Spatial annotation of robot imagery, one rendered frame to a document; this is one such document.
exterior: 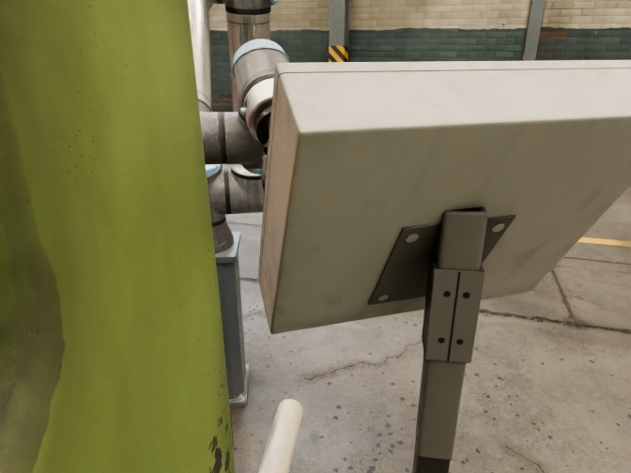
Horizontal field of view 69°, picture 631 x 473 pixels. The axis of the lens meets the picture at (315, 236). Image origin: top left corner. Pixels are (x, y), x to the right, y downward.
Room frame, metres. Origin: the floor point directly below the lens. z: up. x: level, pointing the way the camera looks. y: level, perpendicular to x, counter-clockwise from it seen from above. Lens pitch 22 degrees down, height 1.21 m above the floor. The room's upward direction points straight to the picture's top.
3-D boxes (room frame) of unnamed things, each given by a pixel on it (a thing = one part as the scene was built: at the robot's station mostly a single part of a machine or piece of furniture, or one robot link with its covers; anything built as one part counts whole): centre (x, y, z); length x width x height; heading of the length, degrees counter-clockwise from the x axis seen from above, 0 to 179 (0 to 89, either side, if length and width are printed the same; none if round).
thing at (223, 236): (1.43, 0.37, 0.65); 0.19 x 0.19 x 0.10
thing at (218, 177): (1.44, 0.36, 0.79); 0.17 x 0.15 x 0.18; 100
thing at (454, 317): (0.42, -0.12, 1.00); 0.13 x 0.11 x 0.14; 81
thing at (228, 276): (1.43, 0.37, 0.30); 0.22 x 0.22 x 0.60; 4
